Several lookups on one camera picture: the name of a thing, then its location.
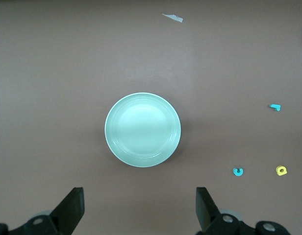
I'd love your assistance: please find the white paper scrap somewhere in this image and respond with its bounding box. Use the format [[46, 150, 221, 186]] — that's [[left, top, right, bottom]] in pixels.
[[162, 13, 184, 24]]

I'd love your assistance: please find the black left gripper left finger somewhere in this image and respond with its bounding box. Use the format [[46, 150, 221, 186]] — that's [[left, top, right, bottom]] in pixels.
[[0, 187, 85, 235]]

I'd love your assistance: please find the green plate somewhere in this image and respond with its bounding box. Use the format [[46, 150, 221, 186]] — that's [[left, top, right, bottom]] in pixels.
[[104, 92, 181, 168]]

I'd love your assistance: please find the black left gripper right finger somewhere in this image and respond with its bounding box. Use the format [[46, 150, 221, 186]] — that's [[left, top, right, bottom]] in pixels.
[[196, 187, 293, 235]]

